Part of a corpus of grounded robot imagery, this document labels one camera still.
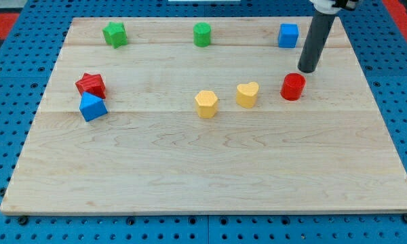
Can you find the blue pegboard base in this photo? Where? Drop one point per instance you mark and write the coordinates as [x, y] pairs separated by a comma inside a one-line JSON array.
[[30, 51]]

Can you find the green star block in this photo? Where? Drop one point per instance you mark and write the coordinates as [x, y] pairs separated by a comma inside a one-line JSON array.
[[115, 34]]

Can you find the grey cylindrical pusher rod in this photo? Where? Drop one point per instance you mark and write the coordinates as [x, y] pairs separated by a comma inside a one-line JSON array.
[[315, 41]]

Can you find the green cylinder block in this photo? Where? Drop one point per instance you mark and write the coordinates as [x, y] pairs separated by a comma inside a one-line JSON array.
[[202, 34]]

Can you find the red star block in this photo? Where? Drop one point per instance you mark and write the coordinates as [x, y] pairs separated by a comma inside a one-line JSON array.
[[92, 84]]

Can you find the blue cube block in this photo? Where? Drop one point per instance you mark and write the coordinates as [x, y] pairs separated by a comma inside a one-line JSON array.
[[288, 35]]

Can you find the blue triangle block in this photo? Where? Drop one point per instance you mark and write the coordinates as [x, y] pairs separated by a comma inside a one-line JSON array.
[[91, 106]]

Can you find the wooden board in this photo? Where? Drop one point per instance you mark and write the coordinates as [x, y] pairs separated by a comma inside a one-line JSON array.
[[328, 152]]

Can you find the yellow hexagon block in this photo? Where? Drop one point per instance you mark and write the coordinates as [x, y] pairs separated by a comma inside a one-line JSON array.
[[206, 104]]

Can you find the red cylinder block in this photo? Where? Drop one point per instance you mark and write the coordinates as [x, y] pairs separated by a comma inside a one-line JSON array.
[[293, 86]]

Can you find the yellow heart block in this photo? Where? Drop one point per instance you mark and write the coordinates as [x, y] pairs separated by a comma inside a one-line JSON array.
[[247, 93]]

